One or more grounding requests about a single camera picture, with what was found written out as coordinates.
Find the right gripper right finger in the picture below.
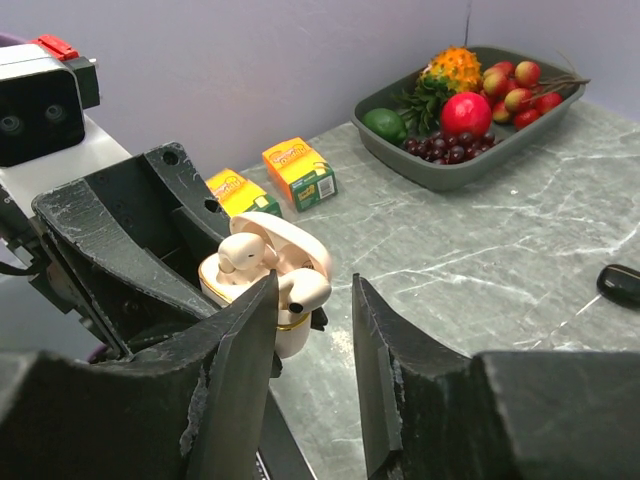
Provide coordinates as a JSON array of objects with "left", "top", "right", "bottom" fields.
[{"left": 352, "top": 275, "right": 639, "bottom": 479}]

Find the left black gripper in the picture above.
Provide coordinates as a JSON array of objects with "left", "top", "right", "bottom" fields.
[{"left": 32, "top": 142, "right": 230, "bottom": 360}]

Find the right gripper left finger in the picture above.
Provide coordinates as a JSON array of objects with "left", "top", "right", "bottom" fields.
[{"left": 1, "top": 275, "right": 279, "bottom": 479}]

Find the white earbud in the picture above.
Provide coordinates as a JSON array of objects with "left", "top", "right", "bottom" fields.
[
  {"left": 217, "top": 232, "right": 266, "bottom": 274},
  {"left": 278, "top": 268, "right": 332, "bottom": 314}
]

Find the beige earbud charging case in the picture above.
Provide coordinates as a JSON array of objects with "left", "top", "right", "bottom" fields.
[{"left": 198, "top": 211, "right": 332, "bottom": 359}]

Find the black earbud charging case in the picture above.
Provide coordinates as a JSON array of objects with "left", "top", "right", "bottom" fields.
[{"left": 596, "top": 264, "right": 639, "bottom": 308}]

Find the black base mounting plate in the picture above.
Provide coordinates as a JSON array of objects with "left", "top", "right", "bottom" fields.
[{"left": 252, "top": 391, "right": 316, "bottom": 480}]

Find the orange box lower left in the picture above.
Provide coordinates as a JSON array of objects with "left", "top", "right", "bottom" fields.
[{"left": 205, "top": 168, "right": 282, "bottom": 217}]

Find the orange box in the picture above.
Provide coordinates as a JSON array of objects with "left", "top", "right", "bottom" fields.
[
  {"left": 205, "top": 168, "right": 282, "bottom": 217},
  {"left": 262, "top": 137, "right": 338, "bottom": 212}
]

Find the orange box upper left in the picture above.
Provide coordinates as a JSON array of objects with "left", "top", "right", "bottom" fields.
[{"left": 262, "top": 137, "right": 338, "bottom": 212}]

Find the dark green fruit tray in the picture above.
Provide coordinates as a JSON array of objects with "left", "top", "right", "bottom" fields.
[{"left": 352, "top": 45, "right": 586, "bottom": 192}]

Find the dark purple grape bunch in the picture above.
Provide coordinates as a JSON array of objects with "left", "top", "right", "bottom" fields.
[{"left": 401, "top": 130, "right": 502, "bottom": 165}]

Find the red toy apple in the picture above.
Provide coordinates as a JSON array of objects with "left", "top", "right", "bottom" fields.
[{"left": 440, "top": 92, "right": 492, "bottom": 137}]

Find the red yellow cherry bunch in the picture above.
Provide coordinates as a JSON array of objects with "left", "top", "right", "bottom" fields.
[{"left": 480, "top": 59, "right": 590, "bottom": 130}]

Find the orange yellow toy pineapple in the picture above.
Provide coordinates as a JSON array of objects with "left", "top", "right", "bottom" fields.
[{"left": 392, "top": 46, "right": 483, "bottom": 134}]

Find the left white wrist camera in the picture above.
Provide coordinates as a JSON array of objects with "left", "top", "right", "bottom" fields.
[{"left": 1, "top": 35, "right": 129, "bottom": 209}]

